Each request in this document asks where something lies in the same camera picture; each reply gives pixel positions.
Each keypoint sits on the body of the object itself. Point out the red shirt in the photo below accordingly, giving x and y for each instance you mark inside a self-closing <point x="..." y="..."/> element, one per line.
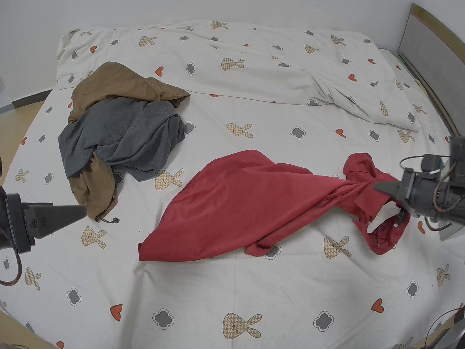
<point x="236" y="202"/>

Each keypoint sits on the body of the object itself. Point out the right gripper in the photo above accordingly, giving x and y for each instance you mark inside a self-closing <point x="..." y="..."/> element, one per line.
<point x="421" y="195"/>

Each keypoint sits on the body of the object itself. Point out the grey garment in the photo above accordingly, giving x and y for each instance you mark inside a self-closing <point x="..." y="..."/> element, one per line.
<point x="120" y="133"/>

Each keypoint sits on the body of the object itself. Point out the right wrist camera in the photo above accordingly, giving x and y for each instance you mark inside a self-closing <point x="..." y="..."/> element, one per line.
<point x="430" y="163"/>

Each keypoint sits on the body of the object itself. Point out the bed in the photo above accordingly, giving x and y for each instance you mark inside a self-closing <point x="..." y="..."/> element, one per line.
<point x="232" y="285"/>

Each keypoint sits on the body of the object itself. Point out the brown garment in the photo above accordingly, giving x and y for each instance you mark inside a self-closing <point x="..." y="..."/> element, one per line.
<point x="109" y="82"/>

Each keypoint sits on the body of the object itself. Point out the white printed quilt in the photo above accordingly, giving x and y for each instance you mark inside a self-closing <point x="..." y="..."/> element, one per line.
<point x="254" y="71"/>

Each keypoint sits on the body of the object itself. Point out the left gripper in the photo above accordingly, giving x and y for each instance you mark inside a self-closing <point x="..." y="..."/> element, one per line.
<point x="14" y="224"/>

